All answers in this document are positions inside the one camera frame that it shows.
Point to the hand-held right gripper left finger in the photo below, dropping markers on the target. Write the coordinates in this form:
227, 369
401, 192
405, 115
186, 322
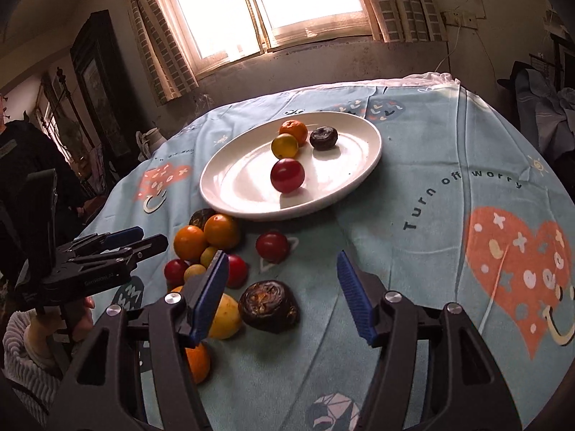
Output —
211, 296

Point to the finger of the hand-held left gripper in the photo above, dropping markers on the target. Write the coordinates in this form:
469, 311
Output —
148, 246
125, 235

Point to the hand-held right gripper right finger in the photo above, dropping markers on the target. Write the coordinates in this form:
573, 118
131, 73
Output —
355, 296

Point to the yellow round fruit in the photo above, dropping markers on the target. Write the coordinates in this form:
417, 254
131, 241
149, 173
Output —
227, 318

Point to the small yellow-green fruit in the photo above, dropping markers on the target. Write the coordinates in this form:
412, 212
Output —
208, 256
194, 273

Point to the smooth orange fruit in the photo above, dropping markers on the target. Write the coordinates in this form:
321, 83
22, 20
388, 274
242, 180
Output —
189, 242
177, 289
222, 232

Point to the red cherry tomato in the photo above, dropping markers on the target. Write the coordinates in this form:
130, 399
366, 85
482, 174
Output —
237, 273
175, 270
272, 247

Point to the large dark water chestnut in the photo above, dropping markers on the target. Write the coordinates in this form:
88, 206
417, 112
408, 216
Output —
268, 307

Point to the orange tangerine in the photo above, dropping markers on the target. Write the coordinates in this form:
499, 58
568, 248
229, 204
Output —
200, 363
295, 130

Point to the white oval plate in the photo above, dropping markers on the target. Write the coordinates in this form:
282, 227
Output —
242, 188

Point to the person's left forearm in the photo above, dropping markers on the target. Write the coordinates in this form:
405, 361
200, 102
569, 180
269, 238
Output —
22, 368

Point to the person's left hand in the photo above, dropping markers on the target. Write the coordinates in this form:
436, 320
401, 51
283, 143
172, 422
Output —
84, 318

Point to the light blue printed tablecloth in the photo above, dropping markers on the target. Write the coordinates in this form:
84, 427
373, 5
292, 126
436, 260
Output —
404, 278

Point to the black office chair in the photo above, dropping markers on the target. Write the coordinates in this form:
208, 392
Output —
42, 215

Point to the white jug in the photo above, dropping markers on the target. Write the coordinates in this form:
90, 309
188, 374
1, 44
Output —
150, 141

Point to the dark red plum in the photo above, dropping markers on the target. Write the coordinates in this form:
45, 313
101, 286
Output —
287, 176

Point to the dark framed picture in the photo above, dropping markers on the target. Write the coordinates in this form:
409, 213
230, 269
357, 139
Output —
103, 90

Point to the yellow-green plum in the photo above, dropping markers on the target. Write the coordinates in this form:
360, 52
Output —
284, 146

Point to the dark metal stand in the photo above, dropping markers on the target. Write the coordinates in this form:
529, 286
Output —
59, 76

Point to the checked curtain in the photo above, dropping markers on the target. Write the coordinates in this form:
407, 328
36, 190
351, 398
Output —
404, 0
152, 45

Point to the white cloth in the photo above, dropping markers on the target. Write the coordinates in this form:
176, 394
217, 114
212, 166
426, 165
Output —
426, 78

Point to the window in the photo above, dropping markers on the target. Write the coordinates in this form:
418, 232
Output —
215, 9

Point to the pile of clothes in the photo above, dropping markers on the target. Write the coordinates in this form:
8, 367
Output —
543, 112

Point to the black hat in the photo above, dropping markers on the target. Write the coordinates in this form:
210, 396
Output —
516, 72

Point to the wall socket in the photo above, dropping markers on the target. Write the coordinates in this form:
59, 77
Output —
459, 19

